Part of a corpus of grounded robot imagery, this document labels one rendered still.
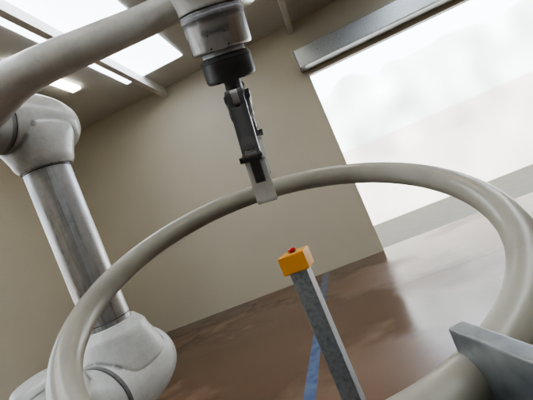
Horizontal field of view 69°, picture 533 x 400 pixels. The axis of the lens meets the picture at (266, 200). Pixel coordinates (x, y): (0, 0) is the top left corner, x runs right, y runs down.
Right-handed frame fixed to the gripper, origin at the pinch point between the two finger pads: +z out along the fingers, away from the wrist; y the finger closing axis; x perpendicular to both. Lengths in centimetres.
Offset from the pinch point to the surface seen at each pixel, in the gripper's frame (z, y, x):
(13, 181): 55, -531, -401
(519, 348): -2.8, 46.0, 12.0
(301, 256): 63, -83, 1
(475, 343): -1.6, 43.9, 10.8
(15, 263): 152, -437, -394
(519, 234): 0.1, 32.9, 20.3
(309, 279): 74, -81, 1
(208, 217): 2.0, 3.6, -9.8
